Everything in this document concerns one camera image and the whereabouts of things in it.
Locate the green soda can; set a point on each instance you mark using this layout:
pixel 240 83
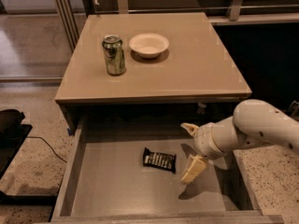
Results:
pixel 114 55

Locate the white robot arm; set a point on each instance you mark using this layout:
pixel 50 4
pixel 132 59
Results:
pixel 254 123

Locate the open grey top drawer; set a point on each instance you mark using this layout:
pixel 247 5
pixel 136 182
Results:
pixel 105 181

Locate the white paper bowl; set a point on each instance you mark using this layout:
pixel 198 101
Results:
pixel 149 45

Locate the metal railing frame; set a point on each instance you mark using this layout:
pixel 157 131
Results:
pixel 220 12

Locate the black rxbar chocolate wrapper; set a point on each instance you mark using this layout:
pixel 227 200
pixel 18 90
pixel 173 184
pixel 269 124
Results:
pixel 159 160

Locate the grey cabinet counter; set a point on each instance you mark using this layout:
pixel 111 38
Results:
pixel 196 68

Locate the small drawer lock latch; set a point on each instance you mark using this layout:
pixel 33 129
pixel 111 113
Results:
pixel 201 108

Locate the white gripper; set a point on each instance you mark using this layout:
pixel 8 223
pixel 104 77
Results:
pixel 204 141

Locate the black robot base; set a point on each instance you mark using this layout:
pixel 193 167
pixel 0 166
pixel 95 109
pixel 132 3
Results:
pixel 12 134

